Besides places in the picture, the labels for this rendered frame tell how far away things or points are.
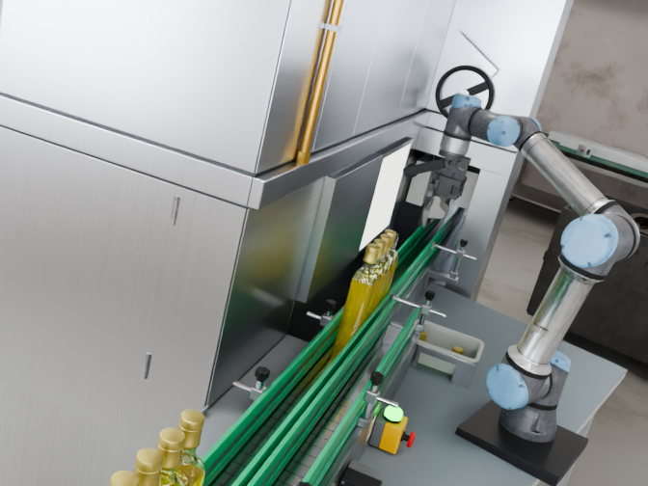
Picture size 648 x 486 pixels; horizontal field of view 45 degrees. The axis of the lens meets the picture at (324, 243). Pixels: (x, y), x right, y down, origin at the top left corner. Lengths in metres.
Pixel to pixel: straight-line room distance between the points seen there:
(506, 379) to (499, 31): 1.43
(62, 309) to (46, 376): 0.18
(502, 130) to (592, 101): 6.66
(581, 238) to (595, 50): 6.87
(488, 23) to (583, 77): 5.74
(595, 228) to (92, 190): 1.09
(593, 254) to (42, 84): 1.22
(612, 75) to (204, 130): 7.32
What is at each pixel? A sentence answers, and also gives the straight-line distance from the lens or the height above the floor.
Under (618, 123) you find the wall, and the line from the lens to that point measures 8.56.
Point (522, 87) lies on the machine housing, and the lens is 2.95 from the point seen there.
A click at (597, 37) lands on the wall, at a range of 8.65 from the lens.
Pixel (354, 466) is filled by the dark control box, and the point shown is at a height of 0.83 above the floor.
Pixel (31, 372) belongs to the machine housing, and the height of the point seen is 0.80.
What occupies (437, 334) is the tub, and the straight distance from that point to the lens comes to 2.48.
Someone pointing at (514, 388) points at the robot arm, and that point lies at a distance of 1.97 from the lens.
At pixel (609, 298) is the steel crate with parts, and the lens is 4.86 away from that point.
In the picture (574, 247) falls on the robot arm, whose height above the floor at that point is 1.34.
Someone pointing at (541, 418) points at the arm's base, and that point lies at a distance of 2.15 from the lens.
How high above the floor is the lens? 1.77
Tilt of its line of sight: 18 degrees down
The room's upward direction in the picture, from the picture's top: 14 degrees clockwise
